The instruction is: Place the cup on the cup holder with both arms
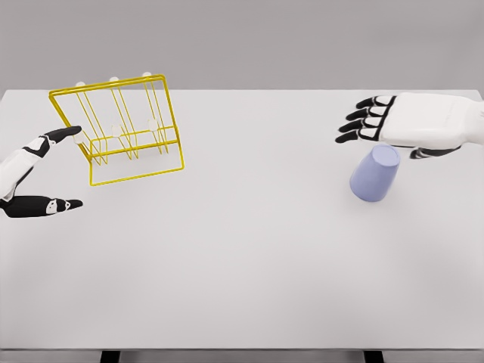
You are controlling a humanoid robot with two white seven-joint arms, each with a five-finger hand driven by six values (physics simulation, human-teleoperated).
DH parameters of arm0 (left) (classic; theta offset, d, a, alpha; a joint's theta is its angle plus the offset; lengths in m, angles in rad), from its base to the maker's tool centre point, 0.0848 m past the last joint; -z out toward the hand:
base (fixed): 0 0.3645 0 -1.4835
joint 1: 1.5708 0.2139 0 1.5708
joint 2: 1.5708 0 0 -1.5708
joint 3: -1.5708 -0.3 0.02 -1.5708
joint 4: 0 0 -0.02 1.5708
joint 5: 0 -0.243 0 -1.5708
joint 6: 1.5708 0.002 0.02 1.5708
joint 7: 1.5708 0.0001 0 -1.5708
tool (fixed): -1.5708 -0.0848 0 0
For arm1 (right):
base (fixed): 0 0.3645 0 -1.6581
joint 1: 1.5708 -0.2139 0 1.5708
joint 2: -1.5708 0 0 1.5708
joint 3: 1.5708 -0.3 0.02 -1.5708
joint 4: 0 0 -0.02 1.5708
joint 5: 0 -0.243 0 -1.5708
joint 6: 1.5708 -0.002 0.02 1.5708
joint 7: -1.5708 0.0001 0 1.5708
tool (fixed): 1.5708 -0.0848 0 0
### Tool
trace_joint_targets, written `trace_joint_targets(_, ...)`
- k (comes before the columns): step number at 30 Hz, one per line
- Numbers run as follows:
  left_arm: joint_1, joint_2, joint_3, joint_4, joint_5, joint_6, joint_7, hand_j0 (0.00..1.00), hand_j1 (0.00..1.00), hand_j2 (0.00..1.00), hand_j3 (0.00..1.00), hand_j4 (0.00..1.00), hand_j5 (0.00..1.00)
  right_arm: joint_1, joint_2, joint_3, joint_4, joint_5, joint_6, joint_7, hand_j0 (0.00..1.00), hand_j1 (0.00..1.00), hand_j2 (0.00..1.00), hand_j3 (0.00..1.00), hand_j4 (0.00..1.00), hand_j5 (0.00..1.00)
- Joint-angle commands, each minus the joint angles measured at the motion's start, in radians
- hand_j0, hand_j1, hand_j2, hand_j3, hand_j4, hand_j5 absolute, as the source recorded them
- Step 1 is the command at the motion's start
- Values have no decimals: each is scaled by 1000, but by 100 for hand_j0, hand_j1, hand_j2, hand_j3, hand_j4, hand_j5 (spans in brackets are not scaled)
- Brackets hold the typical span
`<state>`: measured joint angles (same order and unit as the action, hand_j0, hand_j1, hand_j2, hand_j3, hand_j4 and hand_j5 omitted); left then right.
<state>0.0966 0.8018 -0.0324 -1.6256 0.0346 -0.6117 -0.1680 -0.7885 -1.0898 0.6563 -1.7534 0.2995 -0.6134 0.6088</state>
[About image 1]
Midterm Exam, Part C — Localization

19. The lavender cup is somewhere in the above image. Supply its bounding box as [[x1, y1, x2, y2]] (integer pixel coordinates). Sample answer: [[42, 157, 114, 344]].
[[349, 144, 401, 204]]

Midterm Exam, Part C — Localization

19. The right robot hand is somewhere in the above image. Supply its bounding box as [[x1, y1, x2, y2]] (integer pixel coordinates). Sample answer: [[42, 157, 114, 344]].
[[334, 92, 478, 160]]

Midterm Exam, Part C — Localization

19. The yellow wire cup holder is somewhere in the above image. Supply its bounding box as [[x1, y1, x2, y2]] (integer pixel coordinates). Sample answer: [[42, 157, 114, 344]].
[[48, 71, 185, 187]]

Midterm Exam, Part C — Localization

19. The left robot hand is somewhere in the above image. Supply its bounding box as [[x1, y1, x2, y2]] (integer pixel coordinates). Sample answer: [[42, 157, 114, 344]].
[[0, 126, 84, 219]]

